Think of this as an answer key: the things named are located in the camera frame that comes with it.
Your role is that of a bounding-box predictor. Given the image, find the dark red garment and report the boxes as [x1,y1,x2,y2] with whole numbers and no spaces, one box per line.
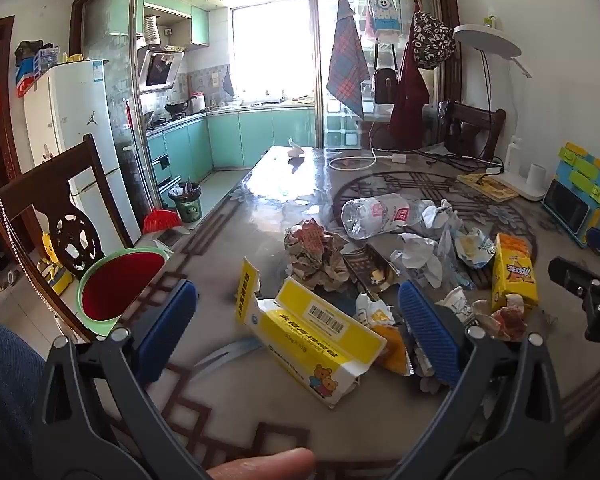
[390,5,431,151]

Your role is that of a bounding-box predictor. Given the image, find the small dark brown box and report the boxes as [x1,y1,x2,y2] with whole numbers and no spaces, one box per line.
[342,242,402,292]

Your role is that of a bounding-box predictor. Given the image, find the small plastic drawer unit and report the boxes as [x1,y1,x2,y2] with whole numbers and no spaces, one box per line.
[34,46,61,77]

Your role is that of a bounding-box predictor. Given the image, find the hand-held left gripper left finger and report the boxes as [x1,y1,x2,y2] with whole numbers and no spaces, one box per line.
[30,279,212,480]

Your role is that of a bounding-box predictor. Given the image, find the plaid hanging cloth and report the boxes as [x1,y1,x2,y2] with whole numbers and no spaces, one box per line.
[326,0,369,120]

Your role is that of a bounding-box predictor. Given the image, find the blue red box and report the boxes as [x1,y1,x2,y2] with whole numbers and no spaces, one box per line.
[15,57,44,99]

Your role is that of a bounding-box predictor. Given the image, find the white paper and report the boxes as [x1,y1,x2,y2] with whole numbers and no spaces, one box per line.
[390,232,444,289]
[422,200,464,233]

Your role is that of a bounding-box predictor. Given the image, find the yellow white wrapper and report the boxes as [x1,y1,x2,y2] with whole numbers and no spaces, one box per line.
[454,227,497,269]

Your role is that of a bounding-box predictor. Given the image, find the grey dustpan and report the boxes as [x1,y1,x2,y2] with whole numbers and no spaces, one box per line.
[156,227,189,249]

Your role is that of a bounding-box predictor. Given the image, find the smiley face hanging organiser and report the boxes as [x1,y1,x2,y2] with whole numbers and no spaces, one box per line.
[366,0,401,44]

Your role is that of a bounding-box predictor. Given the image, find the teal wall cabinet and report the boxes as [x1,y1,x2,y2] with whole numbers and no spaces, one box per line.
[190,5,211,47]

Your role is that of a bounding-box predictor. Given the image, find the kitchen window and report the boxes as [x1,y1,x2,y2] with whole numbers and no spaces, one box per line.
[230,4,314,103]

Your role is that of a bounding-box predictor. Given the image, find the steel range hood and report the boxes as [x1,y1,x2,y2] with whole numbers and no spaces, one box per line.
[139,46,186,94]

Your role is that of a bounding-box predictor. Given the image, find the clear plastic bottle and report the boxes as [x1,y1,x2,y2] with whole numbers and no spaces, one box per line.
[341,193,437,240]

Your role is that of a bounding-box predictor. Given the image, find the teal kitchen base cabinets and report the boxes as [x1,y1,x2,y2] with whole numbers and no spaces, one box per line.
[145,106,317,187]

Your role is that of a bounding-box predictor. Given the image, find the black white printed bag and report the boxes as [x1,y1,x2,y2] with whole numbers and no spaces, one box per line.
[411,11,456,71]

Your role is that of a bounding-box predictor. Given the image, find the red bin with green rim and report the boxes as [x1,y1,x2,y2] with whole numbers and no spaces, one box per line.
[77,248,169,337]

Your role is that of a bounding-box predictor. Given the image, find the blue jeans leg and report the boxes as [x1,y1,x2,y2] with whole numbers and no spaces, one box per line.
[0,317,48,480]

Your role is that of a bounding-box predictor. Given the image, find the crushed white paper cup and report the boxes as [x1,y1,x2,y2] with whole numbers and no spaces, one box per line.
[435,286,476,325]

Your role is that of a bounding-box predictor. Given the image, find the carved dark wooden chair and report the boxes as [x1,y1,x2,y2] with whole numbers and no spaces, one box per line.
[0,134,147,342]

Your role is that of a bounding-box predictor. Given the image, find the blue yellow green stand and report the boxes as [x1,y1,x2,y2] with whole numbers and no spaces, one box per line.
[540,142,600,249]

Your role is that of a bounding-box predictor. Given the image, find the white refrigerator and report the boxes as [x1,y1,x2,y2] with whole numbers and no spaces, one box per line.
[22,57,142,249]

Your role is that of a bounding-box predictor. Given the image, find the yellow drink carton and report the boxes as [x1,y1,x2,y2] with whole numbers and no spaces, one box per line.
[491,232,539,319]

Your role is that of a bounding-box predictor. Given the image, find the yellow white medicine box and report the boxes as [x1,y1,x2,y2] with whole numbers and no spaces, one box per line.
[236,257,388,412]

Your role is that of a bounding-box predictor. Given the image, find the yellow toy bucket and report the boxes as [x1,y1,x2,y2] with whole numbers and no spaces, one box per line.
[36,232,74,294]

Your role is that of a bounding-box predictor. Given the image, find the orange snack wrapper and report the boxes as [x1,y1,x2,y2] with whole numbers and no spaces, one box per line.
[355,292,415,377]

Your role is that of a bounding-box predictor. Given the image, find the clear plastic wrap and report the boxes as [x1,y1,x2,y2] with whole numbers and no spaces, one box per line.
[437,222,478,291]

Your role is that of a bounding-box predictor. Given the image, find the black cable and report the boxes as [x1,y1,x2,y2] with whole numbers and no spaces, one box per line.
[420,145,505,173]

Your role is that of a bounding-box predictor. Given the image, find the white desk lamp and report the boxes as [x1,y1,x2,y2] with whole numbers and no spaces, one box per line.
[452,23,548,202]

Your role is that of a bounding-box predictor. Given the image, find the tablet with dark screen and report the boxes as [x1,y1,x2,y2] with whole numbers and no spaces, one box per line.
[542,179,590,235]

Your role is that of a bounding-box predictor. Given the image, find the white charger with cable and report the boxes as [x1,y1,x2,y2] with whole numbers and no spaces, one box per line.
[329,147,407,172]

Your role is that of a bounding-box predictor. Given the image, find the pink paper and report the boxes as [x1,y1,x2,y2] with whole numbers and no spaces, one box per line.
[472,294,529,344]

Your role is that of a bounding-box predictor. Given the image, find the patterned table cover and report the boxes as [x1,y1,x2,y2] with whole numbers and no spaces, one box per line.
[70,146,600,480]

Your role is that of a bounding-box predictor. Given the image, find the small green trash can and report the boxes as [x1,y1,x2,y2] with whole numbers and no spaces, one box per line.
[168,182,204,224]

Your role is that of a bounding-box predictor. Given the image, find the black shoulder bag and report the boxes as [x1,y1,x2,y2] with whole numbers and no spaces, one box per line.
[372,40,400,106]

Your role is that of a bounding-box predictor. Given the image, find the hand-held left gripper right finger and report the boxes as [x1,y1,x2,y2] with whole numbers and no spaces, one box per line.
[386,279,567,480]

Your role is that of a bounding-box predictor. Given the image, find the dark camouflage bag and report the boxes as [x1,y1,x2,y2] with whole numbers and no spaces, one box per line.
[14,40,45,67]

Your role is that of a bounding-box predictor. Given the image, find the red broom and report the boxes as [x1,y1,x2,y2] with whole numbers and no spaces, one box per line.
[124,101,182,235]

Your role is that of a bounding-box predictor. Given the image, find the printed paper ball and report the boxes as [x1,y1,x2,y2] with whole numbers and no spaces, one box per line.
[284,220,352,292]

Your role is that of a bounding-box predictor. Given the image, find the silver vent duct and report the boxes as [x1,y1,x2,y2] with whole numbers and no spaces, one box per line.
[143,14,161,47]

